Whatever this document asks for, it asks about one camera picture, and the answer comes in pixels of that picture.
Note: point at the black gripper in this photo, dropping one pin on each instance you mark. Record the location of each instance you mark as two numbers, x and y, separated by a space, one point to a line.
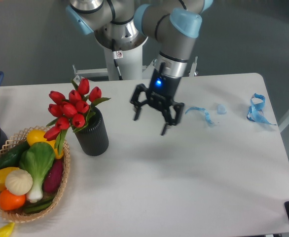
160 96

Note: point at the black ribbed vase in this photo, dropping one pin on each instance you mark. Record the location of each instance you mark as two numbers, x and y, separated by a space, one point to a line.
93 139

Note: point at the red tulip bouquet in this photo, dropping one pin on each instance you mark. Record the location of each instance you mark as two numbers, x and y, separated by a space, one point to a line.
72 112

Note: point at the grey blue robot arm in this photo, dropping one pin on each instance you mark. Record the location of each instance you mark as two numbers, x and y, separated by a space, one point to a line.
121 28

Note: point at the small blue ribbon strip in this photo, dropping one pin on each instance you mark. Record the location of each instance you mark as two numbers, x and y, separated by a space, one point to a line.
204 111

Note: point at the large blue ribbon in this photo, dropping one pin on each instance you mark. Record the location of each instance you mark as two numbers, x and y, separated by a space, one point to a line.
255 110

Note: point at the yellow squash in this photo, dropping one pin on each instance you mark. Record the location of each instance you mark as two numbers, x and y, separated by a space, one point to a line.
37 135

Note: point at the purple sweet potato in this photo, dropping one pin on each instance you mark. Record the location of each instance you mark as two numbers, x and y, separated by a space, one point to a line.
54 177

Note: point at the green bok choy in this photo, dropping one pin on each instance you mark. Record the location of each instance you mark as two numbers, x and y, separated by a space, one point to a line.
37 161

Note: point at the woven wicker basket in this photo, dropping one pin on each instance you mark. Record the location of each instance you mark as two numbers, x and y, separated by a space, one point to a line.
18 216

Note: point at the dark green cucumber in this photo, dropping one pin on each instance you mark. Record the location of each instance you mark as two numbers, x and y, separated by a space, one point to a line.
11 157

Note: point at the white steamed bun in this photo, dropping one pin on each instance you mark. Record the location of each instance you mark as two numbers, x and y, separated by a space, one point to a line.
18 182

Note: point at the green vegetable under basket items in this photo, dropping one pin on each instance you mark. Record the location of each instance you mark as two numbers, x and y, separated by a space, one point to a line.
38 206

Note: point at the yellow bell pepper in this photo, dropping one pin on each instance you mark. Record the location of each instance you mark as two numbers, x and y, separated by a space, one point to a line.
3 174

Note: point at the orange fruit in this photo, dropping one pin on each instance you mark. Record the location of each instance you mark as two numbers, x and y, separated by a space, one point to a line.
9 201

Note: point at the yellow banana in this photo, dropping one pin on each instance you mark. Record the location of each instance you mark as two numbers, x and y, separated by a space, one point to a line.
7 230

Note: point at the metal table frame bracket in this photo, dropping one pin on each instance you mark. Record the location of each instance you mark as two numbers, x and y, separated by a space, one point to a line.
102 74

